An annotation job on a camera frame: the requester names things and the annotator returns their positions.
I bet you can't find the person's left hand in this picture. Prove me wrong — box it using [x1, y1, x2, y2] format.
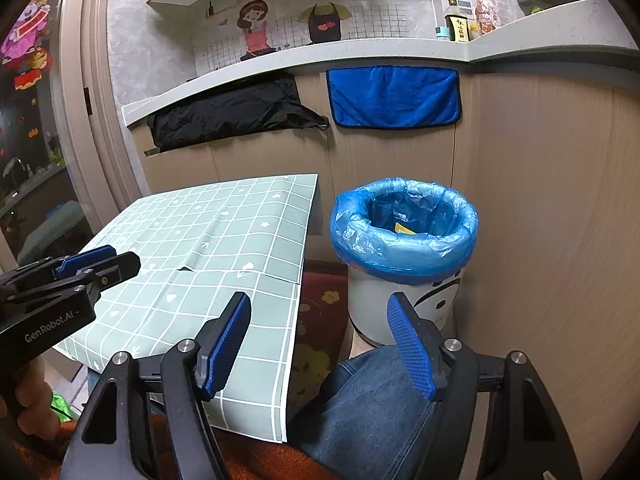
[12, 357, 57, 433]

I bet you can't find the red flowered rug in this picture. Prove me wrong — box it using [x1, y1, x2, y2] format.
[287, 270, 357, 411]

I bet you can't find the white counter ledge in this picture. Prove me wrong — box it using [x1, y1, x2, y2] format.
[121, 0, 640, 128]

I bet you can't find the blue plastic bin liner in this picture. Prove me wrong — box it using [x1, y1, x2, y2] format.
[328, 176, 479, 277]

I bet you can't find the rust red garment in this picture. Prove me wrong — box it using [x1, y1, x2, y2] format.
[15, 400, 342, 480]

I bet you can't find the pink figure window decal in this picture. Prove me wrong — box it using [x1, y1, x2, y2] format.
[0, 0, 54, 62]

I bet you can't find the black cloth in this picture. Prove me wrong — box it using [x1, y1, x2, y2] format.
[146, 72, 330, 151]

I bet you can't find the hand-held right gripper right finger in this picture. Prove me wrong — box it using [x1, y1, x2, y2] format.
[386, 292, 583, 480]

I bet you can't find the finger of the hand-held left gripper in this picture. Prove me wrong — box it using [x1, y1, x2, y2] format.
[0, 245, 117, 286]
[0, 251, 142, 321]

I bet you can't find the glass sliding door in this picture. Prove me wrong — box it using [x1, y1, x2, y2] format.
[0, 0, 97, 273]

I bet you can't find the dark sauce bottle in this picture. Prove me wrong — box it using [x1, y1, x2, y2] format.
[445, 0, 476, 42]

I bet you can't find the cartoon wall sticker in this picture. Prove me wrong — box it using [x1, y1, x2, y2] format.
[192, 0, 432, 74]

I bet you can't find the orange cap clear bottle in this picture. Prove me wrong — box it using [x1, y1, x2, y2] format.
[474, 0, 502, 35]

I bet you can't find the white trash bin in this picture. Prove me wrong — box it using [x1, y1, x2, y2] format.
[346, 260, 467, 347]

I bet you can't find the green checked table mat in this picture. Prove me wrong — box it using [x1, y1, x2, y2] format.
[52, 173, 321, 445]

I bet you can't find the blue towel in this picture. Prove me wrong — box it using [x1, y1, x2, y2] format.
[326, 65, 461, 131]

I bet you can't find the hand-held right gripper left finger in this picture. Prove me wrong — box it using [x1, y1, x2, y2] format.
[59, 291, 252, 480]

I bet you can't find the green plastic bag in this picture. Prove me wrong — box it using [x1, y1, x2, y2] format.
[50, 394, 72, 422]

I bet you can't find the person's leg in jeans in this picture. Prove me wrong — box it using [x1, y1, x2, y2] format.
[287, 344, 452, 480]

